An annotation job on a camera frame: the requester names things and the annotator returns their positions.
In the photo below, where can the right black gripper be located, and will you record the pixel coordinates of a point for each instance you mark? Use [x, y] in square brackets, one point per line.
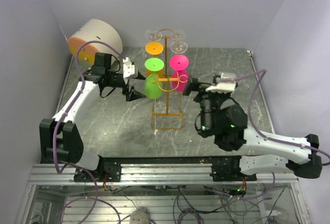
[195, 85]

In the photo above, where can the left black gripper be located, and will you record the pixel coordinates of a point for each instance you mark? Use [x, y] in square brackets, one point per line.
[133, 95]

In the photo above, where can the green plastic goblet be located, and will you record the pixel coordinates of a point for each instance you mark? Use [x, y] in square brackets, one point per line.
[152, 89]

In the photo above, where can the magenta plastic goblet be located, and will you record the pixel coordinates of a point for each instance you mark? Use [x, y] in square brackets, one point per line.
[179, 64]

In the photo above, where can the orange plastic goblet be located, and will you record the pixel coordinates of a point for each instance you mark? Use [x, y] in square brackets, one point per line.
[154, 49]

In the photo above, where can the clear flute wine glass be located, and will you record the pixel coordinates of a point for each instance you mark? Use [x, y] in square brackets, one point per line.
[178, 47]

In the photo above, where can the clear round wine glass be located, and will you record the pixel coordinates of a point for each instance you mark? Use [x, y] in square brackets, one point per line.
[179, 35]

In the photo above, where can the clear glass tumbler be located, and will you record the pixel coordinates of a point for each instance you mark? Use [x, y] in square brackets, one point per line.
[153, 35]

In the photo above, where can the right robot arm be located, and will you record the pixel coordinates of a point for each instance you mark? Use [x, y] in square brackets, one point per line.
[232, 132]

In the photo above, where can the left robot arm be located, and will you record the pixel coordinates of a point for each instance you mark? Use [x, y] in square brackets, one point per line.
[60, 139]

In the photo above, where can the cream round drawer box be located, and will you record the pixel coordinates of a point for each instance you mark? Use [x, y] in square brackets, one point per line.
[95, 36]

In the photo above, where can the grey fuzzy ball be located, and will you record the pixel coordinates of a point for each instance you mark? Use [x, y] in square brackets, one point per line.
[140, 216]

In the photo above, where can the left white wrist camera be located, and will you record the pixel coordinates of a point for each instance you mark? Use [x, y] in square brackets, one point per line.
[129, 69]

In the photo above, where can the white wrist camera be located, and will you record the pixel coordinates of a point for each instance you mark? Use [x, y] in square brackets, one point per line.
[129, 69]
[223, 83]

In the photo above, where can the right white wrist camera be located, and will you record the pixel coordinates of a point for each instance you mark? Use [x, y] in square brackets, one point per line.
[223, 83]

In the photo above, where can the gold wire wine glass rack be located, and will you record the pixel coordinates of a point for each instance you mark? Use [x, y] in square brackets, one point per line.
[161, 105]

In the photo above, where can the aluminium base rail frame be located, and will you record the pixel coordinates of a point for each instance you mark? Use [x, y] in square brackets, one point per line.
[197, 171]

